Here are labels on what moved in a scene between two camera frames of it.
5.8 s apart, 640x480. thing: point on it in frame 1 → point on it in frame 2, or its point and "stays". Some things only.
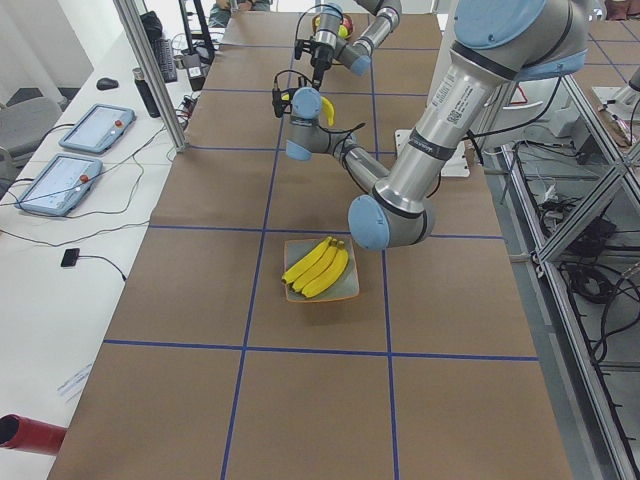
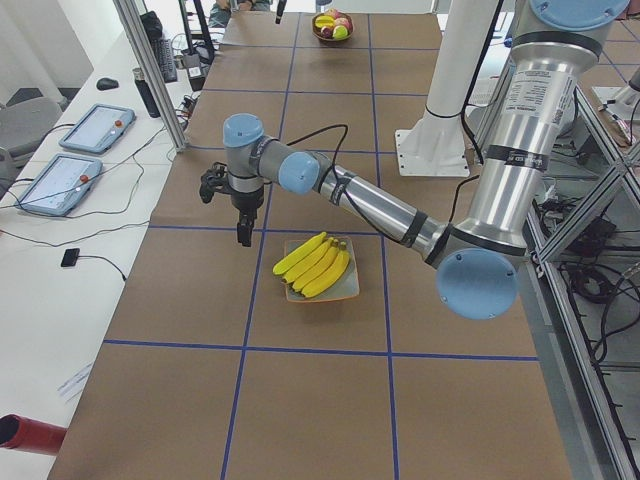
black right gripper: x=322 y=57 → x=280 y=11
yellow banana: x=331 y=274 stays
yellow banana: x=321 y=263 stays
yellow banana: x=300 y=266 stays
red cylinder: x=20 y=433 stays
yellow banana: x=328 y=109 → x=298 y=253
